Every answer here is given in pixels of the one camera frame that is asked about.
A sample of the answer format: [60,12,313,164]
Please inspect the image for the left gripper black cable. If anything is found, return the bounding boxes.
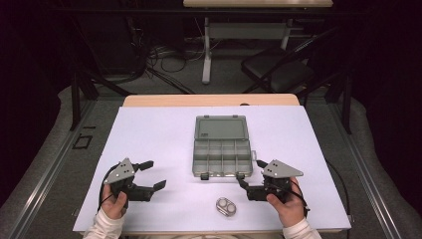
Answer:
[97,162,121,213]

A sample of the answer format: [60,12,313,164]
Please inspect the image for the metal floor rail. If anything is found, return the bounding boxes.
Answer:
[327,103,403,239]
[9,99,98,239]

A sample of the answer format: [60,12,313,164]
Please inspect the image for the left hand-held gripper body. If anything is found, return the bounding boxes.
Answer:
[104,157,155,202]

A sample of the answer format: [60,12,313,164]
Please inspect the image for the white table mat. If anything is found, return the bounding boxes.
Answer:
[73,105,352,233]

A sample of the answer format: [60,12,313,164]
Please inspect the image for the black folding chair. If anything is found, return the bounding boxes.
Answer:
[240,25,340,95]

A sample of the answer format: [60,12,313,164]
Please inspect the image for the small clear lens case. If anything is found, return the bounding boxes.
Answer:
[215,196,238,218]

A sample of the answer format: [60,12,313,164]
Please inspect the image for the grey plastic compartment box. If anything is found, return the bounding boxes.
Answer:
[191,115,258,181]

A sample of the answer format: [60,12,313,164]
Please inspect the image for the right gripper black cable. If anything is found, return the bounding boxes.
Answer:
[288,178,312,213]

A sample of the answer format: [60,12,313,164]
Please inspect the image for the white desk with legs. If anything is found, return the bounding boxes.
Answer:
[182,0,334,86]

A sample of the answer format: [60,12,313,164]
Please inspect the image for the person's right hand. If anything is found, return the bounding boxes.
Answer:
[266,176,309,229]

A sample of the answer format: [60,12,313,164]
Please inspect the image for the black cable beside table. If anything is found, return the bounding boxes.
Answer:
[324,158,352,239]

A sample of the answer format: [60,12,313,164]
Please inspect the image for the black metal stand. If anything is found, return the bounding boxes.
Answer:
[323,68,353,135]
[69,64,134,132]

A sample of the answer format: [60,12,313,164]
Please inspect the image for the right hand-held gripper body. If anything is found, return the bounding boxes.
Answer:
[246,158,305,203]

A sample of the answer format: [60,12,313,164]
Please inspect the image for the person's left hand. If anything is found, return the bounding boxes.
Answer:
[101,183,129,221]

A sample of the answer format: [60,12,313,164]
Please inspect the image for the bundle of floor cables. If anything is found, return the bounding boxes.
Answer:
[144,19,208,96]

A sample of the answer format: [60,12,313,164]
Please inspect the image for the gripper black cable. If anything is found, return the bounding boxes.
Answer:
[288,178,312,213]
[97,162,121,213]

